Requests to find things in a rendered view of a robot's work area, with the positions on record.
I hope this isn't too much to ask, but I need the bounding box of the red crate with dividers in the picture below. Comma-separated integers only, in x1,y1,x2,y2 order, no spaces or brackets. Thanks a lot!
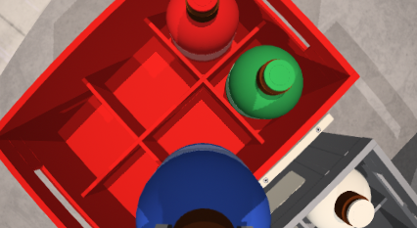
0,0,360,228

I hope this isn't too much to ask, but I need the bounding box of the grey divided crate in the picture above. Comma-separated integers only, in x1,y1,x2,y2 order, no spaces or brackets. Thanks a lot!
263,132,417,228

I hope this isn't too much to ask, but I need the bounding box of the green bottle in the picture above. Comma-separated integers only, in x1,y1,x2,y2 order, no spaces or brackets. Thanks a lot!
225,45,303,119

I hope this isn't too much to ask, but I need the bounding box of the blue bottle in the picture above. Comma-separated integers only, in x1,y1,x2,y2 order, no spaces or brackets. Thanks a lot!
135,143,271,228

